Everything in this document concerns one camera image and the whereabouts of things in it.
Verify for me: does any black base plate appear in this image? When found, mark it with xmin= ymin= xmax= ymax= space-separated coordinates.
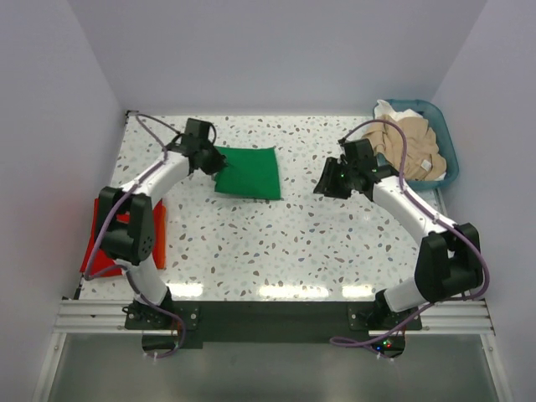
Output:
xmin=122 ymin=301 xmax=410 ymax=352

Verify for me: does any beige crumpled shirt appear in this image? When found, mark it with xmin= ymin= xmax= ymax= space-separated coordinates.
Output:
xmin=363 ymin=114 xmax=448 ymax=181

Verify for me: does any orange folded t shirt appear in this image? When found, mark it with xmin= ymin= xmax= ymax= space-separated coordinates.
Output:
xmin=154 ymin=203 xmax=167 ymax=270

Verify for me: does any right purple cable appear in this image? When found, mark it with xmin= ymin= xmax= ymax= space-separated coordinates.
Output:
xmin=329 ymin=118 xmax=490 ymax=349

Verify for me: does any white crumpled shirt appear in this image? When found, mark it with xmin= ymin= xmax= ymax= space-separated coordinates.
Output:
xmin=374 ymin=99 xmax=446 ymax=182

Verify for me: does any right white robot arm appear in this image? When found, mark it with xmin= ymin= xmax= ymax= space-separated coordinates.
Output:
xmin=314 ymin=140 xmax=489 ymax=329

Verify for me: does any red folded t shirt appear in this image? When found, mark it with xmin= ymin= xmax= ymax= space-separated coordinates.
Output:
xmin=80 ymin=198 xmax=166 ymax=277

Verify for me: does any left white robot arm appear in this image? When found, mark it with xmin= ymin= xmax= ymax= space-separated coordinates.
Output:
xmin=85 ymin=113 xmax=226 ymax=328

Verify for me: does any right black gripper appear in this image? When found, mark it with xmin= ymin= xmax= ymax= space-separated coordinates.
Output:
xmin=312 ymin=157 xmax=357 ymax=200

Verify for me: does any green polo shirt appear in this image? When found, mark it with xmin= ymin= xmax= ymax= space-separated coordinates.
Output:
xmin=214 ymin=147 xmax=281 ymax=200

